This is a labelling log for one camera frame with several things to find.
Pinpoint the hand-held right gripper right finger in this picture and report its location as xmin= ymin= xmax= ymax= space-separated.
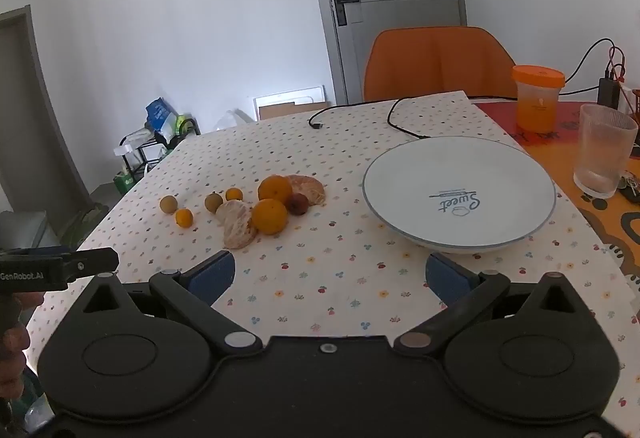
xmin=394 ymin=252 xmax=596 ymax=359

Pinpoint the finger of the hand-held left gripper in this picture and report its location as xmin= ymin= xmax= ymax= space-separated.
xmin=0 ymin=245 xmax=76 ymax=260
xmin=61 ymin=247 xmax=121 ymax=280

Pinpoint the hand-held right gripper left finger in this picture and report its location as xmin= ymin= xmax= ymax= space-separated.
xmin=82 ymin=250 xmax=264 ymax=359

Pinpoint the peeled mandarin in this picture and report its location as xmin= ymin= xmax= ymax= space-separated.
xmin=215 ymin=199 xmax=259 ymax=250
xmin=285 ymin=174 xmax=327 ymax=207

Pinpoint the orange mandarin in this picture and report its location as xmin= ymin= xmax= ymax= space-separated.
xmin=250 ymin=198 xmax=289 ymax=236
xmin=257 ymin=174 xmax=294 ymax=204

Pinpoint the white plate with blue rim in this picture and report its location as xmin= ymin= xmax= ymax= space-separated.
xmin=362 ymin=136 xmax=557 ymax=255

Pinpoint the dark red fruit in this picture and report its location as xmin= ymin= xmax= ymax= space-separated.
xmin=285 ymin=193 xmax=310 ymax=217

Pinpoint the person's left hand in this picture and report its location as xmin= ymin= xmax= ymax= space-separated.
xmin=0 ymin=290 xmax=45 ymax=401

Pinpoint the black metal rack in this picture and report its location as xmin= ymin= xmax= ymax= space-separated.
xmin=117 ymin=117 xmax=201 ymax=180

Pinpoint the clear plastic bag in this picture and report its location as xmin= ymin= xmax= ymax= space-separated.
xmin=215 ymin=109 xmax=254 ymax=132

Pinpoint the blue bag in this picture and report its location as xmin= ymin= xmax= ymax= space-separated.
xmin=146 ymin=97 xmax=174 ymax=132

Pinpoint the orange patterned tablecloth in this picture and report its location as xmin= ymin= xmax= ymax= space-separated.
xmin=472 ymin=98 xmax=640 ymax=289

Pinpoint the brown cardboard sheet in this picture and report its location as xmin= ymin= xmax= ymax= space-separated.
xmin=259 ymin=101 xmax=331 ymax=121

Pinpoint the white board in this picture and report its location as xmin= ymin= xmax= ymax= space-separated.
xmin=252 ymin=85 xmax=328 ymax=121

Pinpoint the orange lidded plastic cup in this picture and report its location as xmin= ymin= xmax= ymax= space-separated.
xmin=511 ymin=64 xmax=566 ymax=134

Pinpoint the ribbed clear glass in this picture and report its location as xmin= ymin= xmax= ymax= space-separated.
xmin=573 ymin=104 xmax=639 ymax=199

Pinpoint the bunch of keys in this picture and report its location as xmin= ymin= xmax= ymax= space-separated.
xmin=617 ymin=170 xmax=640 ymax=205

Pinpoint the orange chair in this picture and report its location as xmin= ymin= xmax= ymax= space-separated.
xmin=363 ymin=26 xmax=518 ymax=103

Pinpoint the power adapter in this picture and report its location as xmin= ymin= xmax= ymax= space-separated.
xmin=598 ymin=77 xmax=621 ymax=107

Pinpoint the black usb cable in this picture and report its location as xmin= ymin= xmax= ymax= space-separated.
xmin=387 ymin=96 xmax=433 ymax=140
xmin=307 ymin=98 xmax=401 ymax=130

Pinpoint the grey doorway frame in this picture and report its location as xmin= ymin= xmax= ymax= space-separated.
xmin=0 ymin=5 xmax=92 ymax=215

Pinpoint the black adapter cable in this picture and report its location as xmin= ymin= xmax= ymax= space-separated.
xmin=559 ymin=38 xmax=616 ymax=96

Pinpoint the black door handle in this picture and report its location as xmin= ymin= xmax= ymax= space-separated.
xmin=332 ymin=0 xmax=362 ymax=27

